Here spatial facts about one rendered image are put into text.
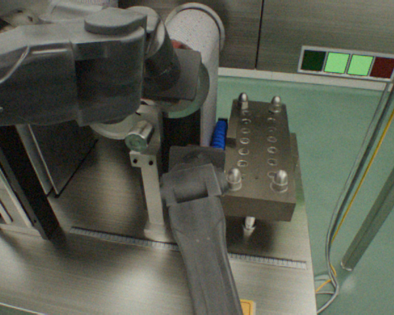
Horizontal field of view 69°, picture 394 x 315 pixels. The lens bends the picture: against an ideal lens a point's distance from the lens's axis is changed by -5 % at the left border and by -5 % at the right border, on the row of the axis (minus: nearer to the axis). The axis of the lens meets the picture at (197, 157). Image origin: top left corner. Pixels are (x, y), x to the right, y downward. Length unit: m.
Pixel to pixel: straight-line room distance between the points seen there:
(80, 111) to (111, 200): 0.58
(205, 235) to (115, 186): 0.54
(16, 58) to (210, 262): 0.24
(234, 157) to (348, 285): 1.26
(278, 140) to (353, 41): 0.31
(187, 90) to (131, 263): 0.42
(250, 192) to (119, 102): 0.43
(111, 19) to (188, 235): 0.22
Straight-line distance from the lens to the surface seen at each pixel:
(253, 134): 0.79
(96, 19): 0.26
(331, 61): 0.86
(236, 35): 0.83
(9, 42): 0.24
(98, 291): 0.67
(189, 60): 0.40
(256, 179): 0.66
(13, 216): 0.84
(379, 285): 1.91
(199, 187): 0.37
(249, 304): 0.61
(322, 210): 2.09
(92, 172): 0.90
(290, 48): 0.84
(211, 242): 0.33
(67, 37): 0.24
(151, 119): 0.54
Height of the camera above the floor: 1.48
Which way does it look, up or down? 40 degrees down
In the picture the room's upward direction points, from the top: straight up
